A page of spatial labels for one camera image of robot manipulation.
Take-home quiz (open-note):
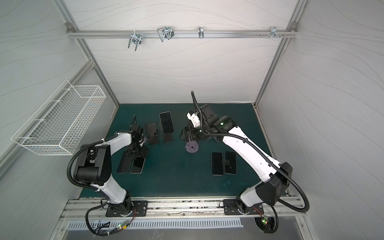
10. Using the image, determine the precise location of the purple phone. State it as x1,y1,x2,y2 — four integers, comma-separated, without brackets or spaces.
212,152,224,176

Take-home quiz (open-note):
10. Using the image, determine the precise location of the black back-left phone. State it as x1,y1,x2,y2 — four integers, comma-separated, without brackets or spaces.
159,112,174,134

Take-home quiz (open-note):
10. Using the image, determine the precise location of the black back-left stand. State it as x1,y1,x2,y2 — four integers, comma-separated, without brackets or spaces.
162,133,174,144

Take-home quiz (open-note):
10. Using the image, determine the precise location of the teal edged phone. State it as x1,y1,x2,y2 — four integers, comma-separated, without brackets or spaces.
117,150,134,174

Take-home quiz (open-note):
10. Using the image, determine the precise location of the white edged phone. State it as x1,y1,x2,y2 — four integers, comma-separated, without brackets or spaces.
224,151,237,175

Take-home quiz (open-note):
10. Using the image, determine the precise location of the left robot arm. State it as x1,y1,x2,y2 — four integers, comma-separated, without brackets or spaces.
67,117,148,237

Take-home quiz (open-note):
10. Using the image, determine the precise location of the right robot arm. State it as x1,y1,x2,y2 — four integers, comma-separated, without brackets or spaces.
180,93,310,234

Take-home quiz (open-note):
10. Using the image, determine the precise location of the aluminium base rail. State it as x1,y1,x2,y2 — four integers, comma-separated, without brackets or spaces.
61,196,306,220

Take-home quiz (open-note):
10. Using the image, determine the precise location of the purple round stand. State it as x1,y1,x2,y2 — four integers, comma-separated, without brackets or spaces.
185,141,199,154

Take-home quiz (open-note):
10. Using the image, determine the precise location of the black folding phone stand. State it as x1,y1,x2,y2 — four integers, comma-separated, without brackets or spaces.
145,123,160,145

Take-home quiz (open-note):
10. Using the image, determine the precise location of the white wire basket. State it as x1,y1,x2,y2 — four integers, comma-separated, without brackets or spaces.
11,80,106,156

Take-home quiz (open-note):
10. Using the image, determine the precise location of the aluminium cross rail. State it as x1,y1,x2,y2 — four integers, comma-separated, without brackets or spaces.
67,29,299,39

